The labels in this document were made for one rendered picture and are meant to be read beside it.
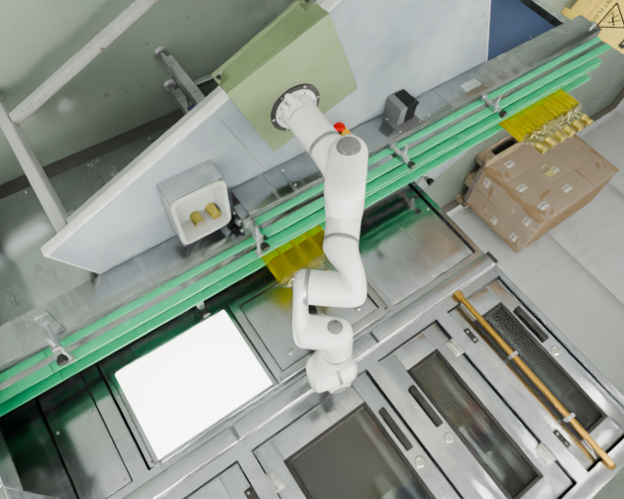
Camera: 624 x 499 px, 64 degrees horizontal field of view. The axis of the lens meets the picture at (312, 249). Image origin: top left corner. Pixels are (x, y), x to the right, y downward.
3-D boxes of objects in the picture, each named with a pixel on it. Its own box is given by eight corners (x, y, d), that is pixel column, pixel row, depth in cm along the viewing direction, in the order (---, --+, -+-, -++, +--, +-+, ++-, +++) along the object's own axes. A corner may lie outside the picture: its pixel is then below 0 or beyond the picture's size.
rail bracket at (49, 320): (41, 318, 150) (69, 379, 141) (15, 294, 135) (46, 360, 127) (56, 309, 151) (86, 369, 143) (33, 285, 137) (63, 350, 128)
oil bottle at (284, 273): (252, 246, 174) (285, 292, 166) (251, 238, 169) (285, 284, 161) (264, 239, 176) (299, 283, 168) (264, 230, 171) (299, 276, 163)
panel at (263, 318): (110, 375, 161) (157, 468, 148) (107, 372, 159) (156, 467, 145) (333, 244, 190) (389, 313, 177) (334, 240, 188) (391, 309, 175)
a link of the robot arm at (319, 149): (310, 165, 135) (342, 208, 129) (307, 135, 123) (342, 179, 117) (340, 149, 137) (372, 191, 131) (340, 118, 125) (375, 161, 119)
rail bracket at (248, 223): (244, 241, 167) (263, 267, 162) (240, 212, 152) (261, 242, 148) (252, 236, 168) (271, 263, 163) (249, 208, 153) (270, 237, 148)
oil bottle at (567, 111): (524, 95, 219) (573, 136, 209) (529, 85, 215) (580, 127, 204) (533, 91, 221) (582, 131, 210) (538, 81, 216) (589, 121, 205)
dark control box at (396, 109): (382, 112, 184) (396, 127, 181) (386, 95, 178) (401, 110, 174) (399, 104, 187) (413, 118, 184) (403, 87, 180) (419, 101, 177)
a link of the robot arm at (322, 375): (345, 328, 131) (345, 358, 148) (299, 345, 129) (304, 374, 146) (358, 356, 126) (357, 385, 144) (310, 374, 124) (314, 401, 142)
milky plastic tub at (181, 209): (171, 228, 160) (183, 247, 156) (156, 185, 140) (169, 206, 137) (219, 203, 165) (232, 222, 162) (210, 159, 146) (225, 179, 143)
